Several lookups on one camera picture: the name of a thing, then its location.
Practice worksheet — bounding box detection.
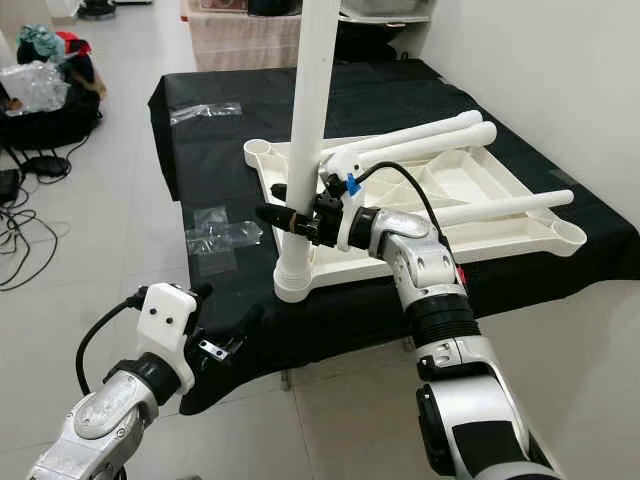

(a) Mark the wide clear tape patch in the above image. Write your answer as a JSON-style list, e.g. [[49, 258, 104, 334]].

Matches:
[[185, 205, 266, 276]]

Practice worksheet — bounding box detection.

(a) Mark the black tablecloth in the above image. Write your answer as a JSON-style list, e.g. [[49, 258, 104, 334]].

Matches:
[[148, 58, 640, 416]]

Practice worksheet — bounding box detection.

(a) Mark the long clear tape strip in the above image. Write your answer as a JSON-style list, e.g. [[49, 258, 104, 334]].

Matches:
[[170, 102, 244, 125]]

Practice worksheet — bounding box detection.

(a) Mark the beige woven bench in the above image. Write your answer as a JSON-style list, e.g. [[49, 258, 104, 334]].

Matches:
[[188, 10, 296, 73]]

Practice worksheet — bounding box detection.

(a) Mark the white plastic table top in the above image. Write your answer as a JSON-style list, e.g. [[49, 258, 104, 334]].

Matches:
[[243, 135, 589, 303]]

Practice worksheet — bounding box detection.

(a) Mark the large black bowl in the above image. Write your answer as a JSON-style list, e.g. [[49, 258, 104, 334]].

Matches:
[[335, 15, 426, 66]]

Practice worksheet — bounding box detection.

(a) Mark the red printed carton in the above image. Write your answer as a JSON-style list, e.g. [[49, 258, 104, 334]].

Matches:
[[200, 0, 251, 13]]

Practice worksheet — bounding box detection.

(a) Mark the oval black power adapter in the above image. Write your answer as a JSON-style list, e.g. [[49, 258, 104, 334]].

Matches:
[[25, 155, 73, 179]]

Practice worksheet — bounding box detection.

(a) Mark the square black power adapter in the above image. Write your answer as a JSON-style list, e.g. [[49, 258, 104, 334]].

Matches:
[[0, 170, 21, 201]]

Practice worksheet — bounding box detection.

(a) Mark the black open bag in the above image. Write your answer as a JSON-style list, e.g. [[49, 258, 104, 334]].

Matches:
[[0, 45, 106, 151]]

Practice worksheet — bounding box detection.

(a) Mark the red cloth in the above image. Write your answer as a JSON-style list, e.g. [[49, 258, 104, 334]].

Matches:
[[55, 30, 96, 59]]

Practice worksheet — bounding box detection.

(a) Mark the clear plastic bag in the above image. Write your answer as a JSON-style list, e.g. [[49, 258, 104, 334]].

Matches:
[[0, 60, 71, 113]]

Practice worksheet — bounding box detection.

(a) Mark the teal cloth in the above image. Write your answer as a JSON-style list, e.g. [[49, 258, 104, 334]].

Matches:
[[17, 25, 64, 63]]

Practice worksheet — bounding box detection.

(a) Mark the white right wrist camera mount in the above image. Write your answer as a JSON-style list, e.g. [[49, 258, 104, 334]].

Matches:
[[325, 150, 376, 211]]

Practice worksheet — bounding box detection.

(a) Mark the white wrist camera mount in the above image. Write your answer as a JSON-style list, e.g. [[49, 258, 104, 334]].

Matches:
[[138, 282, 201, 396], [325, 150, 376, 211]]

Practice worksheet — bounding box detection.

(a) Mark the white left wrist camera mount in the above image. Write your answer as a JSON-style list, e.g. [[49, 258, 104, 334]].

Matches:
[[138, 282, 201, 396]]

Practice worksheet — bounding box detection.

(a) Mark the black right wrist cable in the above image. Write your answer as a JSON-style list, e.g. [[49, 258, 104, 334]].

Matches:
[[360, 160, 456, 263]]

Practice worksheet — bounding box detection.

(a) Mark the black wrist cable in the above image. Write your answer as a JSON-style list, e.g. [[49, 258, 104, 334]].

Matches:
[[360, 160, 456, 263], [76, 290, 146, 396]]

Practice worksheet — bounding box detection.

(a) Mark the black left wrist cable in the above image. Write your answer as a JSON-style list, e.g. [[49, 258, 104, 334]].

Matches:
[[76, 290, 146, 396]]

